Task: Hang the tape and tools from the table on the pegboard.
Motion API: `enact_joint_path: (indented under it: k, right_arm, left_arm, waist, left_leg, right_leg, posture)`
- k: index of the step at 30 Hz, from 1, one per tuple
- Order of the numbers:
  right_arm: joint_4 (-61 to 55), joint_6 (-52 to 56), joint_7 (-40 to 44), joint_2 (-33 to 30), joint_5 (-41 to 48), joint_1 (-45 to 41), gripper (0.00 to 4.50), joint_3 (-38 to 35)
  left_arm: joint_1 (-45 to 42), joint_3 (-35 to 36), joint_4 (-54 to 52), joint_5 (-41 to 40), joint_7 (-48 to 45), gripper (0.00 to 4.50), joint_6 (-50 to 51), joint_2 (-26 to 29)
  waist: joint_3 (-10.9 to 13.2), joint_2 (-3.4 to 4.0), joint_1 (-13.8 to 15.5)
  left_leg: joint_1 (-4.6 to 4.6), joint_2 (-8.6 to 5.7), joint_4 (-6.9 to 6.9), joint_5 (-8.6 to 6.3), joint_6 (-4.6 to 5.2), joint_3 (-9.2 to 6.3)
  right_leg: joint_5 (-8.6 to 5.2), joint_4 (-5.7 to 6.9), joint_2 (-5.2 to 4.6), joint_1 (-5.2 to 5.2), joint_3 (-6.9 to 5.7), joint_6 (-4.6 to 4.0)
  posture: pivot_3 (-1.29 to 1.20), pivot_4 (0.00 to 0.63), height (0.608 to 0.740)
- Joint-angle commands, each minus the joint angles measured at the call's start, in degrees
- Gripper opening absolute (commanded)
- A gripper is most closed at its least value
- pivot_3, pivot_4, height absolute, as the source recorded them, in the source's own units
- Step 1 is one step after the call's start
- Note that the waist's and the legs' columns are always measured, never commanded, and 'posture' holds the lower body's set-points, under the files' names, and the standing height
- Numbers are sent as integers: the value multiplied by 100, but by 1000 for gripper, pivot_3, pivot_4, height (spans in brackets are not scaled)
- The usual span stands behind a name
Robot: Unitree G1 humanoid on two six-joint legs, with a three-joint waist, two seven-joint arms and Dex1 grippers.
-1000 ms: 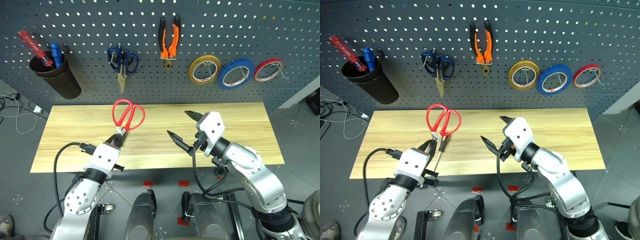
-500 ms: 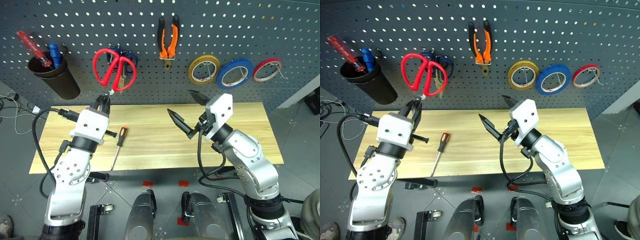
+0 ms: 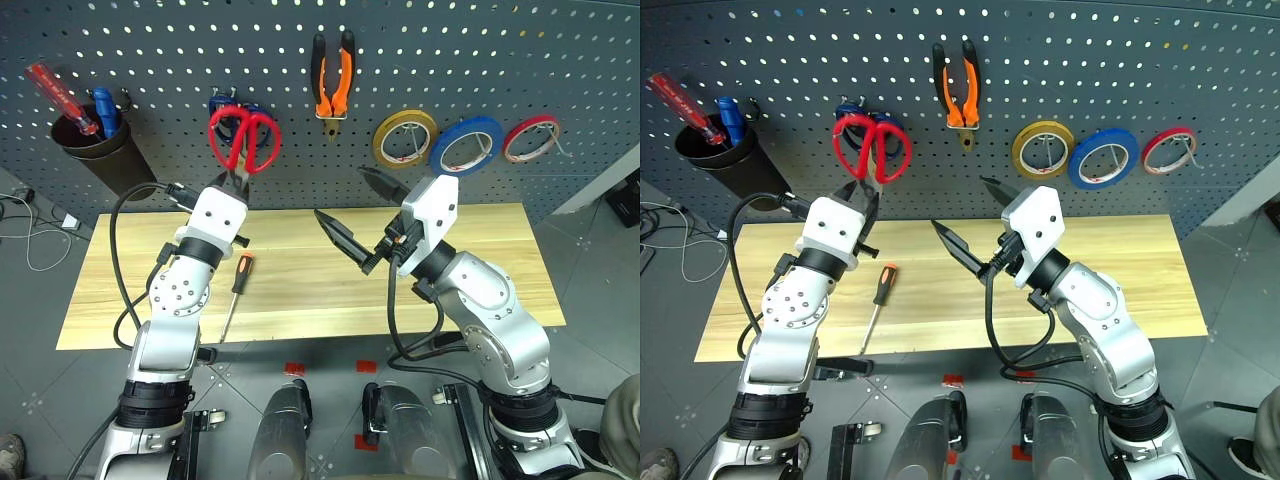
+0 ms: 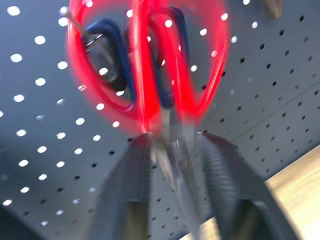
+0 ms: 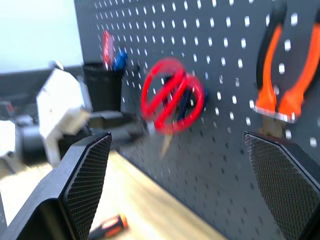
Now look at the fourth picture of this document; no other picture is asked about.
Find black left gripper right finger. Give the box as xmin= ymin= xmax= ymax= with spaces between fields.
xmin=198 ymin=131 xmax=301 ymax=240

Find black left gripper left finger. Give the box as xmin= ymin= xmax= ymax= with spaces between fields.
xmin=86 ymin=133 xmax=154 ymax=240

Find red handled scissors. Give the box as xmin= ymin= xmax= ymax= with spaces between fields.
xmin=65 ymin=0 xmax=230 ymax=240

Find grey metal pegboard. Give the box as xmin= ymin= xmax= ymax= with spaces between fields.
xmin=0 ymin=0 xmax=320 ymax=240

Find silver metal peg hook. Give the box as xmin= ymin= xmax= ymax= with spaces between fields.
xmin=59 ymin=6 xmax=105 ymax=52

